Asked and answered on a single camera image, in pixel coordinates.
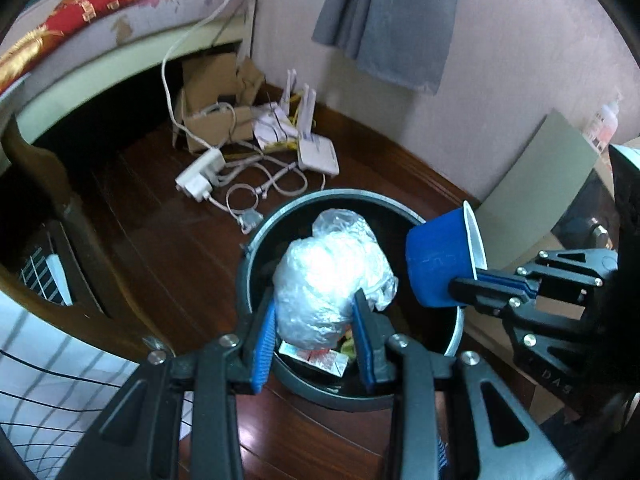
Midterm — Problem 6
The blue paper cup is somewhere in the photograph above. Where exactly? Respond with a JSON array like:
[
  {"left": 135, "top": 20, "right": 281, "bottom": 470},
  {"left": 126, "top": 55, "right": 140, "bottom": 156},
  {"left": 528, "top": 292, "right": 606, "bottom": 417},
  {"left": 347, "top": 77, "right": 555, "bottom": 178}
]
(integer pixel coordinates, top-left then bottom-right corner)
[{"left": 405, "top": 200, "right": 488, "bottom": 308}]

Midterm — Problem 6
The clear plastic bag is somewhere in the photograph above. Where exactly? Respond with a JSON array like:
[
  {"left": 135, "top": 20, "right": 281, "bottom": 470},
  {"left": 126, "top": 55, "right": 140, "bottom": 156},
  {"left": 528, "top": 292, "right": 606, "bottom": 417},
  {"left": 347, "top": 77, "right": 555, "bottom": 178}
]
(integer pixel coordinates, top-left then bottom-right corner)
[{"left": 272, "top": 209, "right": 399, "bottom": 350}]

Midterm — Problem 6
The green cardboard sheet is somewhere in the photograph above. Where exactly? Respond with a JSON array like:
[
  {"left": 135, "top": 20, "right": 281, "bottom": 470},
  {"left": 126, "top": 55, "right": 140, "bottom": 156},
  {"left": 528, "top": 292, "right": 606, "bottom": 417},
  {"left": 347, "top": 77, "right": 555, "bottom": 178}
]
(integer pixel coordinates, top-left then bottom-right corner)
[{"left": 475, "top": 110, "right": 598, "bottom": 269}]

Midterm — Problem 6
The white checkered tablecloth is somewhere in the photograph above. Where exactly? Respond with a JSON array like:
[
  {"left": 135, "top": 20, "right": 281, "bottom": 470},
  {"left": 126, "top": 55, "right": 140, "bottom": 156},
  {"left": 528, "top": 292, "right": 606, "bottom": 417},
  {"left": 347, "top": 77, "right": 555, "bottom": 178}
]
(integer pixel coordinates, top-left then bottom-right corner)
[{"left": 0, "top": 244, "right": 194, "bottom": 480}]

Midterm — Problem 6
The red white wrapper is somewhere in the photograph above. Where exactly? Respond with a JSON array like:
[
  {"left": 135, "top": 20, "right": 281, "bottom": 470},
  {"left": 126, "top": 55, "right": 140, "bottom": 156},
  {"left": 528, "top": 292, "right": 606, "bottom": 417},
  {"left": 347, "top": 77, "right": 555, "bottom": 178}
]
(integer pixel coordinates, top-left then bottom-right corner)
[{"left": 278, "top": 341, "right": 349, "bottom": 377}]

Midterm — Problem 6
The white pink bottle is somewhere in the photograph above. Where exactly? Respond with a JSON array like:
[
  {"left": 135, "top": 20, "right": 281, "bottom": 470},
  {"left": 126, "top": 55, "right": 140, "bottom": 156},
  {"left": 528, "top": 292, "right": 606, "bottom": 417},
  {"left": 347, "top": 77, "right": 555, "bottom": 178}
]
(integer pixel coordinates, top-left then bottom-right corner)
[{"left": 582, "top": 93, "right": 623, "bottom": 154}]

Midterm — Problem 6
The white wifi router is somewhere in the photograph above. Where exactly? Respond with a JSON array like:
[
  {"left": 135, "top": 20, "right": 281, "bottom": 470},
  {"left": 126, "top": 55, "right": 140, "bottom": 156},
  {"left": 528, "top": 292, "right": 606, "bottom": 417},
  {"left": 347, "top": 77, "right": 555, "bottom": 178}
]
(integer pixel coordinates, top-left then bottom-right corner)
[{"left": 297, "top": 84, "right": 340, "bottom": 177}]

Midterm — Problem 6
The grey hanging curtain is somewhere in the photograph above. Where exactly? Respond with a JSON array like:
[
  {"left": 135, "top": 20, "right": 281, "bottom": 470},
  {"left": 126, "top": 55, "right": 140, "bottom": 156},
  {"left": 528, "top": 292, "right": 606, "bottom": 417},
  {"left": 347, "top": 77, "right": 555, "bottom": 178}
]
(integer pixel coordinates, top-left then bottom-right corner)
[{"left": 312, "top": 0, "right": 458, "bottom": 94}]

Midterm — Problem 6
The brown cardboard box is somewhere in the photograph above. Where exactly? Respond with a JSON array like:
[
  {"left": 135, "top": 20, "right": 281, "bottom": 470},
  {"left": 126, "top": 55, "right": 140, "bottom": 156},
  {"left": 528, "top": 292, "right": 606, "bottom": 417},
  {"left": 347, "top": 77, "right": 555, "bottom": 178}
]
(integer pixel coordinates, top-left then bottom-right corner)
[{"left": 174, "top": 52, "right": 265, "bottom": 155}]

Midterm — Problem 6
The wooden chair frame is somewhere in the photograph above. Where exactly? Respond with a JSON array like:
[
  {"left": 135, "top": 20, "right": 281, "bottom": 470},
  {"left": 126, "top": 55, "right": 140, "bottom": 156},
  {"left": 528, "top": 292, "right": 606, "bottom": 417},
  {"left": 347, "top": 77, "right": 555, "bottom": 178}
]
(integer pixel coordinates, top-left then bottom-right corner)
[{"left": 1, "top": 116, "right": 176, "bottom": 361}]

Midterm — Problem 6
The white power cable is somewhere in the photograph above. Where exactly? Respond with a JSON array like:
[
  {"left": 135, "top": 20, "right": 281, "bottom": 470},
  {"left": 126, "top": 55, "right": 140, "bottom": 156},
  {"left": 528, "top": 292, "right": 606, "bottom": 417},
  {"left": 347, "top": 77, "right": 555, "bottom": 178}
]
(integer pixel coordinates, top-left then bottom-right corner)
[{"left": 160, "top": 0, "right": 264, "bottom": 151}]

